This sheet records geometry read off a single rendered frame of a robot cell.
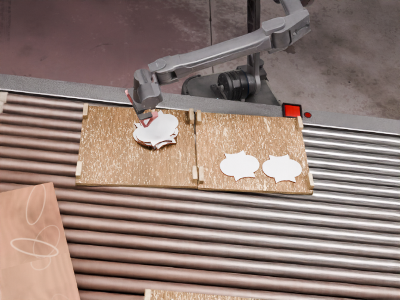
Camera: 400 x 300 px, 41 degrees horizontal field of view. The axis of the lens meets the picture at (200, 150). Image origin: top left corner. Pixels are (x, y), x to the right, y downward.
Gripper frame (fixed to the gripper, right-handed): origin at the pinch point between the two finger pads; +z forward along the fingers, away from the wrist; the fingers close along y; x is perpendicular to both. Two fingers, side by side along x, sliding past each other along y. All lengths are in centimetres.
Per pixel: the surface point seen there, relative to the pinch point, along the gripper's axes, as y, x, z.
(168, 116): -2.3, 11.8, 8.0
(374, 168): 42, 78, 14
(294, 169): 33, 46, 11
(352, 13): -131, 232, 111
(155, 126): 1.1, 5.4, 7.0
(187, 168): 18.7, 10.7, 11.8
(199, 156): 15.6, 16.6, 11.9
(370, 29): -110, 234, 111
